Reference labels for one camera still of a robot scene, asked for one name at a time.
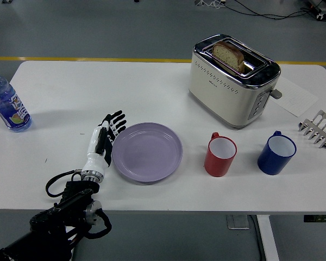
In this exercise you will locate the brown bread slice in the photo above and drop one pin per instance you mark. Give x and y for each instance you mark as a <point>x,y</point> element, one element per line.
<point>228,54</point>

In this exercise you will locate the blue mug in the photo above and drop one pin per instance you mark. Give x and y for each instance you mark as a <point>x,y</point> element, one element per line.
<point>270,163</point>

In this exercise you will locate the purple plate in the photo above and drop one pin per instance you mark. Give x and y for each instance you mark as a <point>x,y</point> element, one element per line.
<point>148,152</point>

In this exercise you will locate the metal equipment frame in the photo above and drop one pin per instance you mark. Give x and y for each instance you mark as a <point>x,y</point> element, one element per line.
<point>324,11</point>

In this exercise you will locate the blue-label water bottle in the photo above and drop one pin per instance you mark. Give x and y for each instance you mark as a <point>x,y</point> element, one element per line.
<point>8,103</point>

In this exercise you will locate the cream chrome toaster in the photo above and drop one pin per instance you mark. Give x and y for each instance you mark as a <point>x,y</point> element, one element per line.
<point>222,95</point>

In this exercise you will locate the metal toast rack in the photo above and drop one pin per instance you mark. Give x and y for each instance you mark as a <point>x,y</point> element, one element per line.
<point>322,127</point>

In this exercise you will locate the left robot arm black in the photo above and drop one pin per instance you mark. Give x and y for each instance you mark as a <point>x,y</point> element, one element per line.
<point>68,206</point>

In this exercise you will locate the black table control panel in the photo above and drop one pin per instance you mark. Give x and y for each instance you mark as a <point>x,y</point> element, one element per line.
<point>320,218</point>

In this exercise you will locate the grey under-table box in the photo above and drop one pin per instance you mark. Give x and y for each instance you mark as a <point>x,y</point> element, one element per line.
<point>237,222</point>

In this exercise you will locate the white paper card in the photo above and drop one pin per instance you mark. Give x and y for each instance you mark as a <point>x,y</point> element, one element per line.
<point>298,100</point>

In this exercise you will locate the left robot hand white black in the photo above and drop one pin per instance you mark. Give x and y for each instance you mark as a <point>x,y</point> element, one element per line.
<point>93,163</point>

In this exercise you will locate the red mug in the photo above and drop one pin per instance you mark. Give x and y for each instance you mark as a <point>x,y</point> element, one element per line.
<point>216,164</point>

